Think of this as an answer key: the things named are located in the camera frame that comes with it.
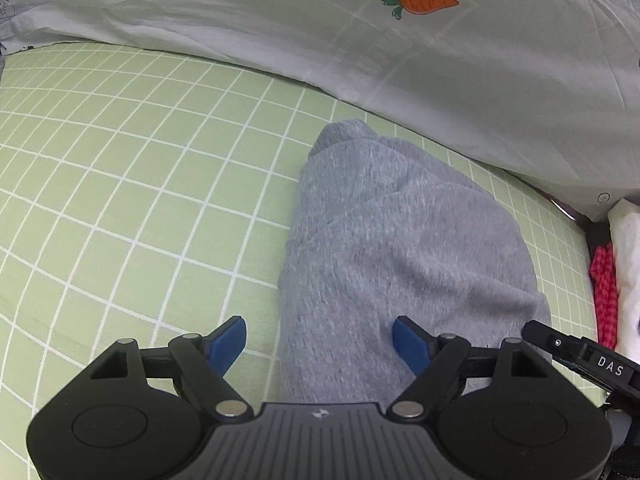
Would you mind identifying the red striped garment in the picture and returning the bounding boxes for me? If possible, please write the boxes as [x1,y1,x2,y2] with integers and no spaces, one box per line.
[589,243,618,350]

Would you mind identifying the green grid bed sheet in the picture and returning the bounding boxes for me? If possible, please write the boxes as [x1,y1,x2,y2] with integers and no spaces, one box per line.
[1,44,597,479]

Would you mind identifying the white folded garment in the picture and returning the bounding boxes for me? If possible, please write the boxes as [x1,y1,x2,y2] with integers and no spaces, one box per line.
[608,200,640,363]

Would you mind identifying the white carrot print quilt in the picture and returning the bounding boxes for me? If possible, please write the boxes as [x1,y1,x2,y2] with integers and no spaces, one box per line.
[1,0,639,218]

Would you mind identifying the grey sweatpants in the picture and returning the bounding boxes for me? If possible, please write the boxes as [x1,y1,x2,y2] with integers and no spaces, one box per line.
[279,119,551,405]

